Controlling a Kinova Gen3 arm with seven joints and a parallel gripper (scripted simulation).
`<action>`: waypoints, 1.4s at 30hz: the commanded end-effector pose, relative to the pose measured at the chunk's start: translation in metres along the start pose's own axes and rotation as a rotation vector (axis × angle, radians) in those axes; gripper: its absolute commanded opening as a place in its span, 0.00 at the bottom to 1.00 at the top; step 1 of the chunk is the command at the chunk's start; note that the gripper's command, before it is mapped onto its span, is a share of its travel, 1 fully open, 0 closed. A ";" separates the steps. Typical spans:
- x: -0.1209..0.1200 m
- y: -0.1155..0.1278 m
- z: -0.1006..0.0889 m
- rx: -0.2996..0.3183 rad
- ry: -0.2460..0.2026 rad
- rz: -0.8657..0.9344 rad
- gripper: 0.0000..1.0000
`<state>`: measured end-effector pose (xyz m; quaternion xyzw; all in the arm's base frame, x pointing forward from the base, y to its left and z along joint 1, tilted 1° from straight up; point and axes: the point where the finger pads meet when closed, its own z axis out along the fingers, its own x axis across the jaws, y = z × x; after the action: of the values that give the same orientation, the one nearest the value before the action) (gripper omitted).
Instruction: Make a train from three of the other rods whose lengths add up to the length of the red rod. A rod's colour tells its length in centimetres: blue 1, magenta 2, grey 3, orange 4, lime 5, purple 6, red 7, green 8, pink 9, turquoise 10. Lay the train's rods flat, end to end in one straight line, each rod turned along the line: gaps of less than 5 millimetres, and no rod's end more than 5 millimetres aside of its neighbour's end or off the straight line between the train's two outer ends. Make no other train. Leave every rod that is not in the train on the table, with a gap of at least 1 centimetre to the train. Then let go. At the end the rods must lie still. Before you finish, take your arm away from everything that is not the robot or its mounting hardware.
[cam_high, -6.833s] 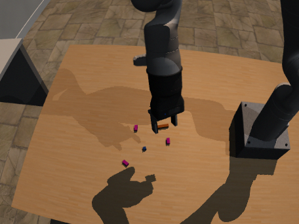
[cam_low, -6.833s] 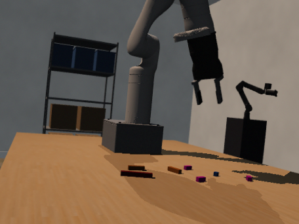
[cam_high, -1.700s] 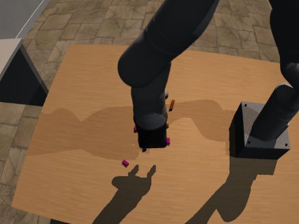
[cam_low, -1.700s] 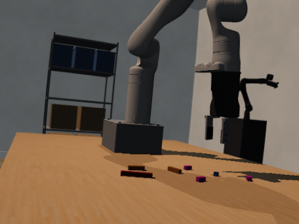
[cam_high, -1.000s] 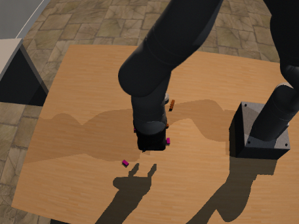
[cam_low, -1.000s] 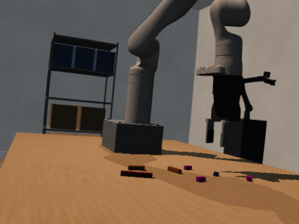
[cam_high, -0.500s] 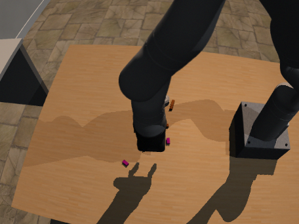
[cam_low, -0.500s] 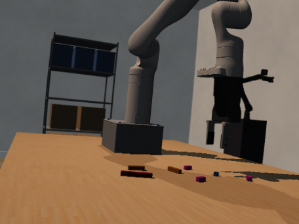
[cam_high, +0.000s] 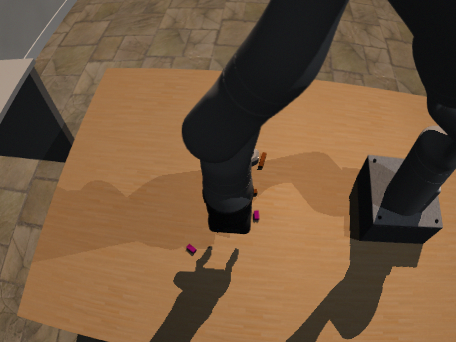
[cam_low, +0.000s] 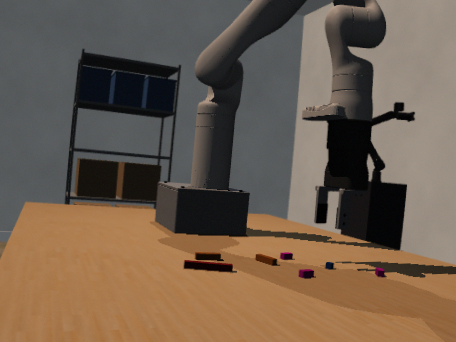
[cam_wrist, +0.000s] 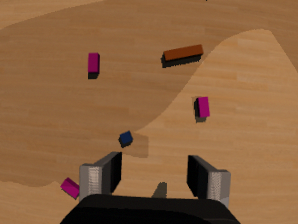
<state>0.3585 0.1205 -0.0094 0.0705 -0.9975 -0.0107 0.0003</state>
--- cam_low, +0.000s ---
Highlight small magenta block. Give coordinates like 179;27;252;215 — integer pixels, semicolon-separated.
375;268;384;277
299;269;314;278
280;252;293;260

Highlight red rod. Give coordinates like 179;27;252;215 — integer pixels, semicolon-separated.
184;260;233;272

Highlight orange-brown rectangular rod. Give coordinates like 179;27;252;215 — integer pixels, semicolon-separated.
255;254;277;266

